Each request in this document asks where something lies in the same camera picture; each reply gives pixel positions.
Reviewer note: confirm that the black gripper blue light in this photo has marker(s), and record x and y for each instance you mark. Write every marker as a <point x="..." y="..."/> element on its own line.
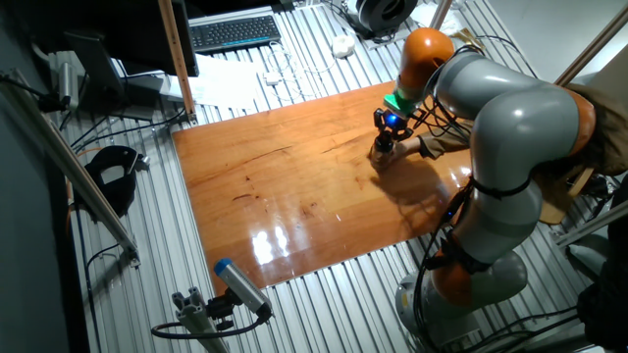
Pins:
<point x="392" y="121"/>

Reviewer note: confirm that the small clear glass jar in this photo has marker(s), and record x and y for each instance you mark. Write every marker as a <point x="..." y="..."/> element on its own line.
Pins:
<point x="380" y="158"/>

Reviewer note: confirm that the right forearm brown sleeve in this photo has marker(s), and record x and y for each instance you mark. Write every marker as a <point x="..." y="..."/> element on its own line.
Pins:
<point x="444" y="142"/>

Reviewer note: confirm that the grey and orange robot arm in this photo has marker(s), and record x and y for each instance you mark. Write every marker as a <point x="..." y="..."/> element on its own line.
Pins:
<point x="525" y="127"/>

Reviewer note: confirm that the person's right hand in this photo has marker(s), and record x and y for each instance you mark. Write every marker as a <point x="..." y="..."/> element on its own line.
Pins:
<point x="404" y="149"/>

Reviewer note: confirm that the white rounded plastic lump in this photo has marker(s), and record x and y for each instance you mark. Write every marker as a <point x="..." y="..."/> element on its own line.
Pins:
<point x="343" y="46"/>

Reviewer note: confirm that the gold foil packet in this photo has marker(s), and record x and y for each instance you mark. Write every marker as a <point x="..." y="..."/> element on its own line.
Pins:
<point x="466" y="36"/>

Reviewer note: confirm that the white charger adapter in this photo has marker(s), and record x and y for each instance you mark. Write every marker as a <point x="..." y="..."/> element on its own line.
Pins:
<point x="271" y="78"/>

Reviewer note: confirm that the white paper sheet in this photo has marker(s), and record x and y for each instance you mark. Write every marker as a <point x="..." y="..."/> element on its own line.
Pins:
<point x="221" y="83"/>

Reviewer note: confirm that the black computer keyboard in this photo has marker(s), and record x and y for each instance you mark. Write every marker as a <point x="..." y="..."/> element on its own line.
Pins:
<point x="234" y="33"/>

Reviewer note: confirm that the aluminium profile bar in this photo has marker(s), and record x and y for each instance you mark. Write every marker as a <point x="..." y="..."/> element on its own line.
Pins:
<point x="593" y="223"/>

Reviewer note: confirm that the wooden upright beam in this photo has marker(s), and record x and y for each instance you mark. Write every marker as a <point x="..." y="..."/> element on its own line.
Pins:
<point x="177" y="59"/>

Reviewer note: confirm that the short aluminium profile stub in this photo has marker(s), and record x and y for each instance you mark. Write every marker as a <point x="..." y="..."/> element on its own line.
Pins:
<point x="196" y="318"/>

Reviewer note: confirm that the black clamp holder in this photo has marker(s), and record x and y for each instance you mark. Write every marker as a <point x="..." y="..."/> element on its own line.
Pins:
<point x="122" y="191"/>

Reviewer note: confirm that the black fabric mass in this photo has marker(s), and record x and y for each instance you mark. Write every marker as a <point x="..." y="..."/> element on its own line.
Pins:
<point x="606" y="304"/>

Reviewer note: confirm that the black computer monitor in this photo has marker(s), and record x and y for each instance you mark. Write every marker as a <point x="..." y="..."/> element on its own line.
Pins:
<point x="113" y="29"/>

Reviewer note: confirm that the black monitor stand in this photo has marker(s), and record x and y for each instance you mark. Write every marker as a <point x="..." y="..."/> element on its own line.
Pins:
<point x="98" y="68"/>

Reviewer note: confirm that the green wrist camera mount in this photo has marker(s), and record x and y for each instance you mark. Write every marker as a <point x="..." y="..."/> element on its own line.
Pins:
<point x="398" y="104"/>

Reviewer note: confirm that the upright aluminium post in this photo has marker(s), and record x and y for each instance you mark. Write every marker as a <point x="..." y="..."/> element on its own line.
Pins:
<point x="440" y="14"/>

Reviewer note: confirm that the slanted wooden frame beam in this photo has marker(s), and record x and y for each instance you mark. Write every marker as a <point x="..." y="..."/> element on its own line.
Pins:
<point x="593" y="46"/>

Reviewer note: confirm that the silver camera with blue end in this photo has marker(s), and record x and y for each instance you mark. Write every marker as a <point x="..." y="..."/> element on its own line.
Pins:
<point x="240" y="287"/>

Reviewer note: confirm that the long aluminium rail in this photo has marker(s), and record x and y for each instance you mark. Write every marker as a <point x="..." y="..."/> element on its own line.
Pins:
<point x="73" y="171"/>

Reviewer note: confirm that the silver cylindrical camera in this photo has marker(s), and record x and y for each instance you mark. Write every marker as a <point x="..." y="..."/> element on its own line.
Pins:
<point x="68" y="85"/>

